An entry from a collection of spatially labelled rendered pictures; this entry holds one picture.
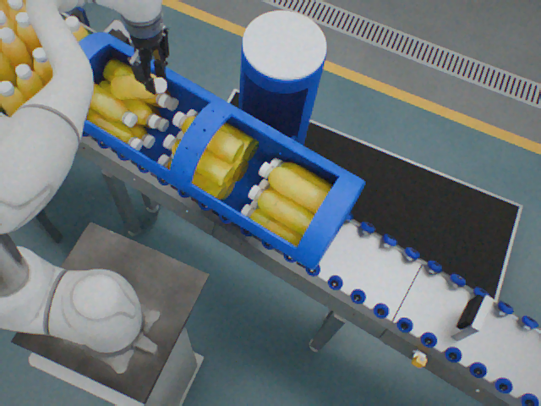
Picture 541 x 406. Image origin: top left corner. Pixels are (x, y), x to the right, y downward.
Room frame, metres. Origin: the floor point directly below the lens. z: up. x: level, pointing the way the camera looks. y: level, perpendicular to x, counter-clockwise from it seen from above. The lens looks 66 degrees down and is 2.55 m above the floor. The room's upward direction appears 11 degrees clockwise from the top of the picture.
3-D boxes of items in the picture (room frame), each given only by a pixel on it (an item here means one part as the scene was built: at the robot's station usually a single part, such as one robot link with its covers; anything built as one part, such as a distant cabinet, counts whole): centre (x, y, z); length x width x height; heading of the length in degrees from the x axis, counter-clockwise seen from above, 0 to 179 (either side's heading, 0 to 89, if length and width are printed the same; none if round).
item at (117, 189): (0.85, 0.61, 0.31); 0.06 x 0.06 x 0.63; 69
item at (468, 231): (1.21, -0.37, 0.07); 1.50 x 0.52 x 0.15; 77
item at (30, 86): (0.90, 0.80, 0.99); 0.07 x 0.07 x 0.19
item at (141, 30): (0.83, 0.37, 1.53); 0.09 x 0.09 x 0.06
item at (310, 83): (1.24, 0.07, 0.59); 0.28 x 0.28 x 0.88
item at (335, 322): (0.49, -0.30, 0.31); 0.06 x 0.06 x 0.63; 69
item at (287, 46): (1.24, 0.07, 1.03); 0.28 x 0.28 x 0.01
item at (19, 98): (0.83, 0.82, 0.99); 0.07 x 0.07 x 0.19
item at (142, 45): (0.83, 0.37, 1.45); 0.08 x 0.07 x 0.09; 159
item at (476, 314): (0.46, -0.59, 1.00); 0.10 x 0.04 x 0.15; 159
